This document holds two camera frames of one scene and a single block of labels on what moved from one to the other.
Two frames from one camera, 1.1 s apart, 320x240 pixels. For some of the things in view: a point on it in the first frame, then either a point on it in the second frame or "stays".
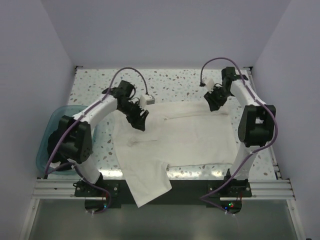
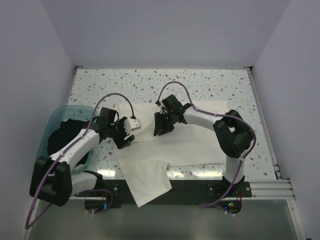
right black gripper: [214, 104] → [160, 127]
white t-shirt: [175, 134] stays
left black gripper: [138, 121] → [120, 142]
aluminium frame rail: [261, 190] stays
